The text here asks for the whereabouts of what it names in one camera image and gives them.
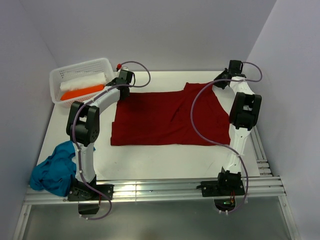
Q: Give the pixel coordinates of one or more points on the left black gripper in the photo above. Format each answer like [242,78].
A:
[114,81]

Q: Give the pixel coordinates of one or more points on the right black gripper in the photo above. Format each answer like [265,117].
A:
[220,84]

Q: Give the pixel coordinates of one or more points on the dark red t shirt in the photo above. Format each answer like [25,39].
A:
[191,116]

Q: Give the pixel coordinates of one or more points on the white plastic basket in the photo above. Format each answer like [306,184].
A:
[62,74]

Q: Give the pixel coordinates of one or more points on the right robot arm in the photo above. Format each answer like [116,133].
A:
[225,176]

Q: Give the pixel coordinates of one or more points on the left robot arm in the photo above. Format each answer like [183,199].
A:
[83,127]

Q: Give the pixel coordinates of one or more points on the rolled white t shirt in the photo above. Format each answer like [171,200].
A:
[84,82]

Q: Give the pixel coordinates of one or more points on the rolled orange t shirt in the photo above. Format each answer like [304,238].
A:
[81,92]

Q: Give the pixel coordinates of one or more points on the teal blue t shirt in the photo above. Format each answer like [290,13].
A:
[57,172]

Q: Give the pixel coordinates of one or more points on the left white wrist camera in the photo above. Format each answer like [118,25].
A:
[121,67]

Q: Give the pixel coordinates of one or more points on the right side aluminium rail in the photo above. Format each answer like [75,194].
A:
[260,155]

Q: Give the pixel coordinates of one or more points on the aluminium rail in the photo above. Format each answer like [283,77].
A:
[260,155]
[161,190]

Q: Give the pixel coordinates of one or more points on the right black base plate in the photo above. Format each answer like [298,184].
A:
[212,188]

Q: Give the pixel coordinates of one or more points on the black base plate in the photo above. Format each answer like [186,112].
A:
[83,193]
[212,188]

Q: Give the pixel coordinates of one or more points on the front aluminium rail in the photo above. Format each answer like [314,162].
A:
[161,190]

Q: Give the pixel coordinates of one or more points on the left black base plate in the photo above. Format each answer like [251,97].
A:
[83,193]

